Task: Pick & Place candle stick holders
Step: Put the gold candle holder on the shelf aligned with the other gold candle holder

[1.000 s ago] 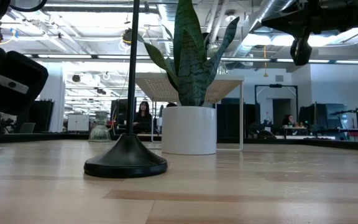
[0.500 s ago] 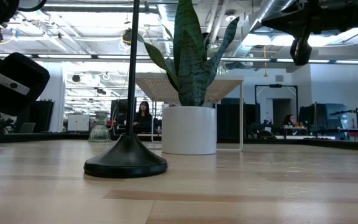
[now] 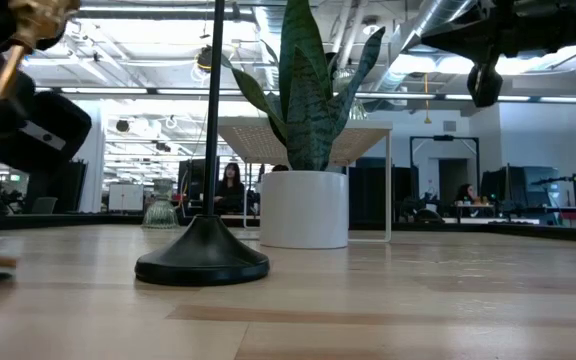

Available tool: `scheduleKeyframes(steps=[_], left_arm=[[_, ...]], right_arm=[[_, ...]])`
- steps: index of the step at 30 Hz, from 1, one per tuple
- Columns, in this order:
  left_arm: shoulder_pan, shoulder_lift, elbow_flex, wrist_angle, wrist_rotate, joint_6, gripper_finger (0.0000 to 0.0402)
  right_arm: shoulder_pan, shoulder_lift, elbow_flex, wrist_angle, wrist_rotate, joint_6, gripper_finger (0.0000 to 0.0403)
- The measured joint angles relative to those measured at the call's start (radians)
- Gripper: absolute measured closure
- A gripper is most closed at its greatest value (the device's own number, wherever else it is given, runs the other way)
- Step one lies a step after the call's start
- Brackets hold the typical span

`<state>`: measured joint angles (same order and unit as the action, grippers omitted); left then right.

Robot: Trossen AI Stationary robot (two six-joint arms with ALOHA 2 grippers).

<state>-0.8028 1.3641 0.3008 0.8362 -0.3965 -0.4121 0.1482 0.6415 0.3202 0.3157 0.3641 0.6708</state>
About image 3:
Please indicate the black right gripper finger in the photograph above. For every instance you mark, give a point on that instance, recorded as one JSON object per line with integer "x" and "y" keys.
{"x": 485, "y": 85}
{"x": 468, "y": 32}

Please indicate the short gold candlestick holder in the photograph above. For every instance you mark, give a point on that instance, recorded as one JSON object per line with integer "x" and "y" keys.
{"x": 43, "y": 20}

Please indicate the black metal candlestick holder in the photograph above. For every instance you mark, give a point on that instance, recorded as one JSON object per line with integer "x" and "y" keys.
{"x": 203, "y": 255}

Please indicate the white building column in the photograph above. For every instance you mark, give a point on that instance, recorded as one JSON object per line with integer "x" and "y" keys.
{"x": 93, "y": 175}

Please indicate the black office partition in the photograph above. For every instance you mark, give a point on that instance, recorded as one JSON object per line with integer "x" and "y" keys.
{"x": 68, "y": 190}

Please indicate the grey office chair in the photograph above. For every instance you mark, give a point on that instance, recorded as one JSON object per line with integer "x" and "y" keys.
{"x": 44, "y": 206}

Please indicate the black desk monitor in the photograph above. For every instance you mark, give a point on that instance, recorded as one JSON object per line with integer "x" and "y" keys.
{"x": 513, "y": 187}

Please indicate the white low cabinet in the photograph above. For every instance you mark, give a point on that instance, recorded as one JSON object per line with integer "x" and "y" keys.
{"x": 125, "y": 197}

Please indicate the person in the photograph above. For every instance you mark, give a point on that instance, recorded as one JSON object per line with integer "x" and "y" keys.
{"x": 280, "y": 168}
{"x": 230, "y": 192}
{"x": 465, "y": 194}

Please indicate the black computer screen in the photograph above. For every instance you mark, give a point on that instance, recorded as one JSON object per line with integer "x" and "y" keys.
{"x": 193, "y": 177}

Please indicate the black storage cabinet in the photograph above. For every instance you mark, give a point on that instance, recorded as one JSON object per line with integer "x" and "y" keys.
{"x": 368, "y": 195}

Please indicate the green snake plant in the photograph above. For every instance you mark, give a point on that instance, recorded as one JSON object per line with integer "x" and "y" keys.
{"x": 308, "y": 115}

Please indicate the white perforated metal shelf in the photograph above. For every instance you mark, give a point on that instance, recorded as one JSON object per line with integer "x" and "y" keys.
{"x": 258, "y": 140}

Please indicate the white round plant pot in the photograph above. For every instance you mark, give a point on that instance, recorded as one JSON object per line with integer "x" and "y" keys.
{"x": 303, "y": 210}

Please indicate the silver ventilation duct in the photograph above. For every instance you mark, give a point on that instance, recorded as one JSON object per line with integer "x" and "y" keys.
{"x": 408, "y": 30}

